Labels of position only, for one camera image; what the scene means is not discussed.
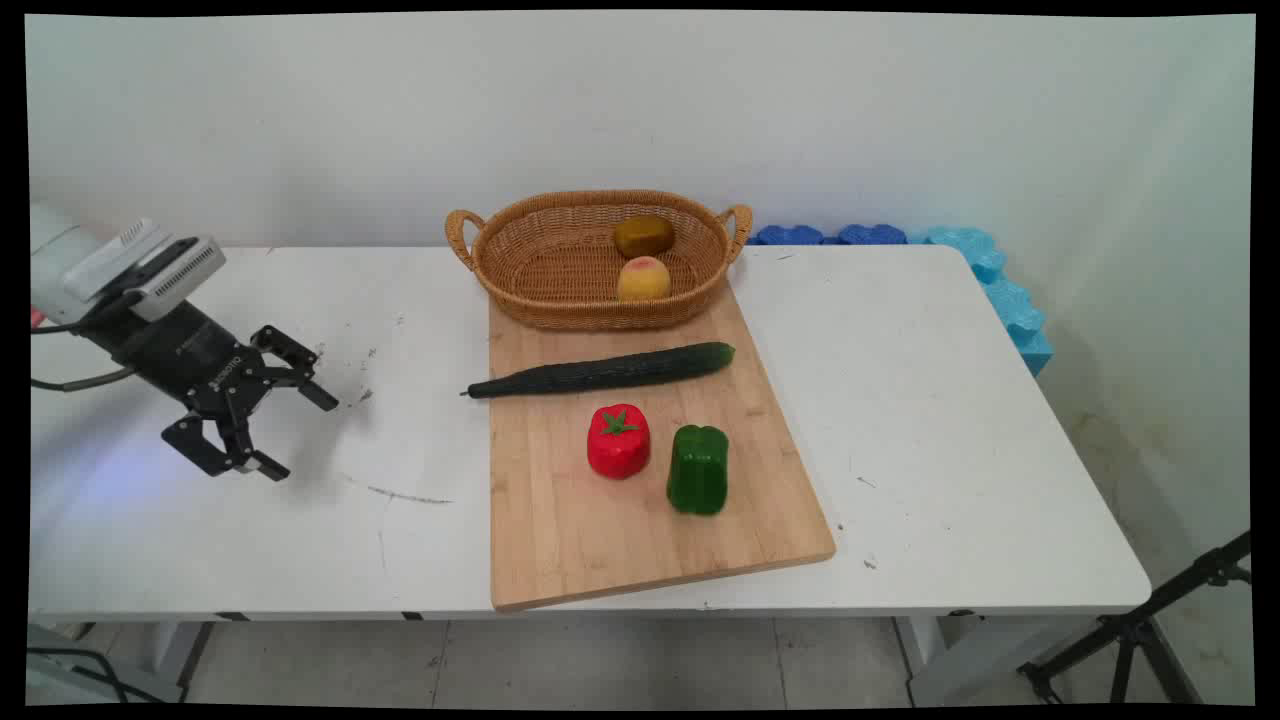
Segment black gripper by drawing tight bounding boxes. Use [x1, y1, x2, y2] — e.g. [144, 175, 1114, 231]
[80, 300, 340, 484]

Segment brown kiwi fruit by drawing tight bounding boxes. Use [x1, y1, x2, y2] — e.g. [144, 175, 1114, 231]
[613, 215, 677, 260]

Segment white table leg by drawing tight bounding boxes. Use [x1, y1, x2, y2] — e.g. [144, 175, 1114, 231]
[893, 614, 1006, 708]
[148, 620, 217, 693]

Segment woven wicker basket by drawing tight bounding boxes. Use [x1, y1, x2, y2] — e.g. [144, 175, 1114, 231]
[445, 189, 754, 332]

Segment dark green cucumber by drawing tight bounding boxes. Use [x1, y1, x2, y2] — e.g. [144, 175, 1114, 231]
[460, 341, 738, 401]

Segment red tomato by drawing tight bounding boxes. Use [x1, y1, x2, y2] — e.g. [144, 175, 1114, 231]
[586, 403, 653, 481]

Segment bamboo cutting board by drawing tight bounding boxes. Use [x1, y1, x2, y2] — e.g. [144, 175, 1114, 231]
[487, 280, 839, 614]

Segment yellow pink peach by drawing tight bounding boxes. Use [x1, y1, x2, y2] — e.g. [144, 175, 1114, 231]
[616, 256, 674, 304]

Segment green bell pepper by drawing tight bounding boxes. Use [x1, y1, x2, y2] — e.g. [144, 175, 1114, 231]
[665, 424, 731, 518]

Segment light blue foam piece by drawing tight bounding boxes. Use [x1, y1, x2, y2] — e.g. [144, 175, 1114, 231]
[1010, 325, 1055, 379]
[908, 226, 1008, 285]
[980, 277, 1047, 338]

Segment black tripod stand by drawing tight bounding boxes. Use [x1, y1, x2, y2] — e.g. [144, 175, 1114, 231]
[1017, 530, 1254, 707]

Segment long black cable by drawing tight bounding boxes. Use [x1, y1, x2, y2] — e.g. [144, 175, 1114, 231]
[30, 367, 137, 394]

